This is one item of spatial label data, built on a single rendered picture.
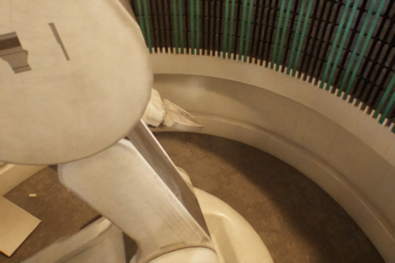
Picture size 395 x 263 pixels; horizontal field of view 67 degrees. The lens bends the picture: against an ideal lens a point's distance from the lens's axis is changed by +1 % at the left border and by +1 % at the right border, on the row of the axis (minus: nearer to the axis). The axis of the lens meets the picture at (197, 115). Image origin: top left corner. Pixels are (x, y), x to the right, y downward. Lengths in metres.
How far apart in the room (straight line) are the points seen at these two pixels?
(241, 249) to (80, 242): 0.37
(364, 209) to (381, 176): 0.16
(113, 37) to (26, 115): 0.08
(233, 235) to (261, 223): 0.50
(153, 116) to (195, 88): 0.89
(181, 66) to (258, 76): 0.33
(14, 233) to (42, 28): 1.25
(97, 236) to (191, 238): 0.25
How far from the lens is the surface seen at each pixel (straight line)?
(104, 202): 0.38
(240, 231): 0.84
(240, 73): 1.26
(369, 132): 1.10
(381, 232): 1.34
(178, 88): 1.50
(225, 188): 1.39
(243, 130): 1.53
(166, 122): 0.65
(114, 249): 0.68
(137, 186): 0.37
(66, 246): 0.74
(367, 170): 1.32
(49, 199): 1.50
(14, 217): 1.44
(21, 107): 0.23
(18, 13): 0.20
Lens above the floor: 1.11
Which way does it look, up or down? 40 degrees down
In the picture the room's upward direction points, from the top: straight up
